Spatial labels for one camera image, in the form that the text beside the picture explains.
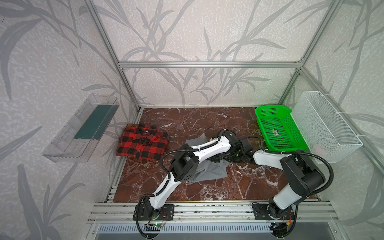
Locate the grey long sleeve shirt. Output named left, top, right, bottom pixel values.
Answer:
left=186, top=134, right=231, bottom=183

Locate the green plastic basket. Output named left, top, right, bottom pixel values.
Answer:
left=255, top=105, right=309, bottom=152

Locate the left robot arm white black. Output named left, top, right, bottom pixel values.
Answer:
left=139, top=130, right=242, bottom=219

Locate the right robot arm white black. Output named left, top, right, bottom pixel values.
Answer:
left=240, top=137, right=326, bottom=219

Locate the small label in green basket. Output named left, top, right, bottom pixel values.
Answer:
left=273, top=129, right=280, bottom=136

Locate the red black plaid shirt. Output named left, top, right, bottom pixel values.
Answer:
left=116, top=124, right=169, bottom=161

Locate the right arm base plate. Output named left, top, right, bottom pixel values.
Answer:
left=251, top=202, right=294, bottom=220

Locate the pink object in wire basket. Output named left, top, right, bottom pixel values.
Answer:
left=311, top=144, right=327, bottom=158

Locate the white wire mesh basket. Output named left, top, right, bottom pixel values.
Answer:
left=291, top=91, right=363, bottom=163

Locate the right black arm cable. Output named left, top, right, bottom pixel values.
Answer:
left=239, top=135, right=334, bottom=238

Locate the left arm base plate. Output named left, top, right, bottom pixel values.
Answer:
left=133, top=204, right=175, bottom=221

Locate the aluminium mounting rail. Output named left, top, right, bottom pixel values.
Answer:
left=87, top=201, right=339, bottom=224

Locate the aluminium frame horizontal bar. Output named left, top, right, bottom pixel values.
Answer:
left=118, top=61, right=301, bottom=69

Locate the clear acrylic wall shelf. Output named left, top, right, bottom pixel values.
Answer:
left=42, top=94, right=120, bottom=163

